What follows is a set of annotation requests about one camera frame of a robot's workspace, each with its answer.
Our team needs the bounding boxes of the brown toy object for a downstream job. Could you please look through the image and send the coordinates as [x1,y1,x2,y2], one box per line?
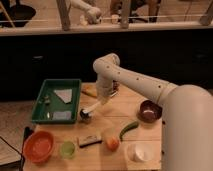
[113,81,119,92]

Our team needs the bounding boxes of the orange plastic bowl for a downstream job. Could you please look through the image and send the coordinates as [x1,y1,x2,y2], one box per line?
[23,131,54,164]

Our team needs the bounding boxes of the small metal utensil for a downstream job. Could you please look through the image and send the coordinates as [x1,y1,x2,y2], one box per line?
[40,95,50,105]

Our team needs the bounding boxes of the green plastic tray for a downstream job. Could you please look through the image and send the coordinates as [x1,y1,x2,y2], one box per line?
[31,79,81,124]

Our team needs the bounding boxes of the green chili pepper toy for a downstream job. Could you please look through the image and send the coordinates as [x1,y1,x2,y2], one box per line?
[119,121,139,141]

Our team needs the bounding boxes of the black cable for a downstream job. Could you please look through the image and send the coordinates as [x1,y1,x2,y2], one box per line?
[0,125,36,171]

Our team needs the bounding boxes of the orange toy fruit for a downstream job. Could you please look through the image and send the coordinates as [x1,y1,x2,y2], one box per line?
[106,137,119,151]

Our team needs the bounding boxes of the small metal cup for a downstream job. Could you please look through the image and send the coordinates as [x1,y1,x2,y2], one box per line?
[80,110,92,122]

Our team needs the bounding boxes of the grey rectangular sponge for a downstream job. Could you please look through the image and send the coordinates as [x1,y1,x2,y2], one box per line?
[53,111,71,120]

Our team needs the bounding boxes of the white handled dish brush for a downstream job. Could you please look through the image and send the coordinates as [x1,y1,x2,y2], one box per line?
[82,102,101,113]

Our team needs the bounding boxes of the white cup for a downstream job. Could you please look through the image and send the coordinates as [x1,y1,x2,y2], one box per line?
[127,143,153,162]

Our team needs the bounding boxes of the dark purple bowl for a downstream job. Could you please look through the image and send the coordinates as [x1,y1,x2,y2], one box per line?
[138,100,162,123]

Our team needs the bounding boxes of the green plastic cup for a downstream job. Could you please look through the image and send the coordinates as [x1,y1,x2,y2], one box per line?
[59,141,75,159]

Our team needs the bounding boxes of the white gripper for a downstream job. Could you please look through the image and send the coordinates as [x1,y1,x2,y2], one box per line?
[96,77,113,105]

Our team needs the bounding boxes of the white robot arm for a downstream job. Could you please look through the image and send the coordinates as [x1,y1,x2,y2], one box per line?
[93,53,213,171]

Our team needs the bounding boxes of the grey triangular cloth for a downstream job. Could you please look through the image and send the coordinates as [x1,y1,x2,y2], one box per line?
[54,89,72,104]

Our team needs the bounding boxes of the yellow toy object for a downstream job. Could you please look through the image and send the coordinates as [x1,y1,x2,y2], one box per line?
[82,88,97,98]

